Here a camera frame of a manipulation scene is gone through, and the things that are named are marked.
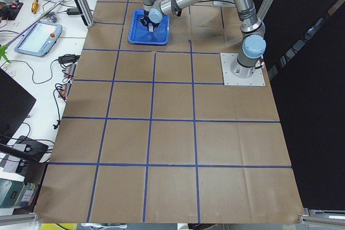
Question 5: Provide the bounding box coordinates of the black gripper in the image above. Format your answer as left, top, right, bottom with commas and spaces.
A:
140, 10, 159, 32

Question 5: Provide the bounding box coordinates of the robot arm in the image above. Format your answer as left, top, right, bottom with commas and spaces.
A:
140, 0, 266, 79

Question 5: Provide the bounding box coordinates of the blue plastic tray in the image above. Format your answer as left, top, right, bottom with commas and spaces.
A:
128, 9, 170, 45

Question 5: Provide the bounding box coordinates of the black power adapter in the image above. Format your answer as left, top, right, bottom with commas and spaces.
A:
66, 8, 80, 16

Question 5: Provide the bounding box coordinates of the brown paper table cover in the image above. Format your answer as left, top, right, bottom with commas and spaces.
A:
36, 0, 303, 224

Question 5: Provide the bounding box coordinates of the teach pendant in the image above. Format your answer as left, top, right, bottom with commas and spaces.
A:
14, 22, 63, 57

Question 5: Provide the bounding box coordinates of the yellow metal cylinder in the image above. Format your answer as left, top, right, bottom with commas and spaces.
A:
31, 0, 39, 14

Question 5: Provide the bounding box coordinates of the black monitor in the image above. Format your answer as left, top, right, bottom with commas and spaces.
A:
0, 69, 36, 144

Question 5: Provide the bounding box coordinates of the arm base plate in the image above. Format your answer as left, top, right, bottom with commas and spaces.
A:
213, 0, 235, 7
220, 53, 266, 87

